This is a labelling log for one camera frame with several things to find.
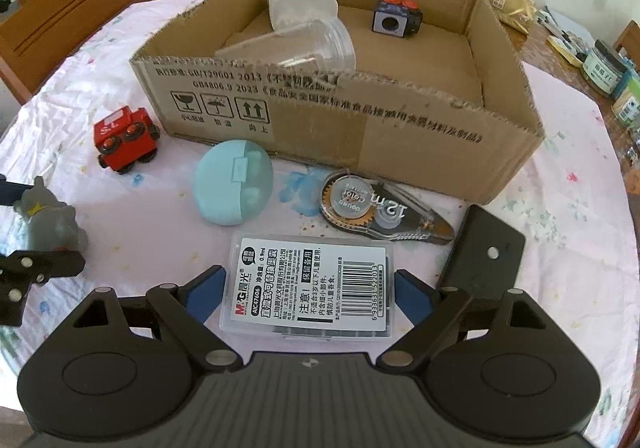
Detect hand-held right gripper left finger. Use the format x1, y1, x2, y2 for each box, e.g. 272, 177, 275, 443
72, 264, 238, 365

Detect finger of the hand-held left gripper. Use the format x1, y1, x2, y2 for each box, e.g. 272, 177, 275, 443
0, 248, 86, 327
0, 175, 26, 207

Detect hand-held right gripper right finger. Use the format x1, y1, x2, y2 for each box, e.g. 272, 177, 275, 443
376, 268, 551, 369

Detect grey toy figure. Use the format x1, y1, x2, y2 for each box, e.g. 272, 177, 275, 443
10, 177, 90, 279

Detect clear labelled plastic case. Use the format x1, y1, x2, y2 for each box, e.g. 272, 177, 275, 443
220, 232, 401, 340

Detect brown cardboard box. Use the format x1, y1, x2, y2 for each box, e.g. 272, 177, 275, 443
129, 0, 545, 205

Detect clear plastic cup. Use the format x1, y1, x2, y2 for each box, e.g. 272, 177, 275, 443
215, 18, 357, 74

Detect black cube toy red buttons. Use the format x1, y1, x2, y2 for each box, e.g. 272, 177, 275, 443
372, 0, 424, 38

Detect white frosted plastic container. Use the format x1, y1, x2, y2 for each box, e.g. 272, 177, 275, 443
265, 0, 341, 32

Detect clear correction tape dispenser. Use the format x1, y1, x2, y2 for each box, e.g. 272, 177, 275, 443
319, 169, 456, 246

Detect light blue round case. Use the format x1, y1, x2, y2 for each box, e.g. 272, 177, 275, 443
193, 138, 275, 226

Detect red toy train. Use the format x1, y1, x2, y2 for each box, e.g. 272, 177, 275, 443
93, 107, 162, 174

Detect pink floral tablecloth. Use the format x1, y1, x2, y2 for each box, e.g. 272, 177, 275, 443
0, 0, 638, 394

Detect wooden chair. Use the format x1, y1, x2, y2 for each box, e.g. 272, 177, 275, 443
614, 19, 640, 56
0, 0, 162, 104

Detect small green-lid jar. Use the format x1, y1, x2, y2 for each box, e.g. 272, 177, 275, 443
611, 70, 640, 129

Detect dark-lid jar white label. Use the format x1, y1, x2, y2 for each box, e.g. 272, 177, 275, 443
581, 39, 628, 96

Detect pile of papers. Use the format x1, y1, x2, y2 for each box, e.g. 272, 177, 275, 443
537, 6, 586, 66

